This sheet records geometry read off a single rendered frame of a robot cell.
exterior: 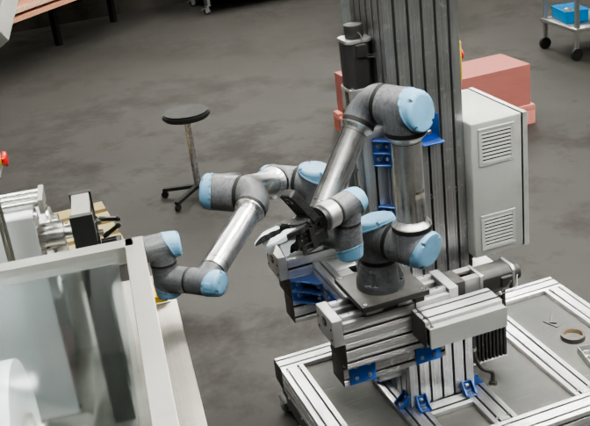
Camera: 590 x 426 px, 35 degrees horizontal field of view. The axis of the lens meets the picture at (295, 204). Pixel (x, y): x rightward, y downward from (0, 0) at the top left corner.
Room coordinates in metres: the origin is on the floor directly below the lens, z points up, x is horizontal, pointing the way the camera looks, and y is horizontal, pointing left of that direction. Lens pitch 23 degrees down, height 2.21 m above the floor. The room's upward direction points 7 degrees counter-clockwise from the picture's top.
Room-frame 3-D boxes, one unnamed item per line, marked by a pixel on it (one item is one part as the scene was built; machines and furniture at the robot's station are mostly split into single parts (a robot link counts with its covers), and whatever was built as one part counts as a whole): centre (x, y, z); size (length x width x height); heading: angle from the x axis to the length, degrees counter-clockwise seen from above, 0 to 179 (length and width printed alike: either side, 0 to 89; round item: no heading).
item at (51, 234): (2.04, 0.58, 1.34); 0.06 x 0.06 x 0.06; 10
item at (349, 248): (2.29, -0.12, 1.12); 0.11 x 0.08 x 0.11; 43
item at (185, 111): (5.48, 0.59, 0.28); 0.47 x 0.45 x 0.57; 94
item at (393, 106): (2.45, -0.33, 1.19); 0.15 x 0.12 x 0.55; 43
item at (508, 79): (6.26, -1.03, 0.21); 1.22 x 0.79 x 0.42; 109
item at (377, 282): (2.55, -0.23, 0.87); 0.15 x 0.15 x 0.10
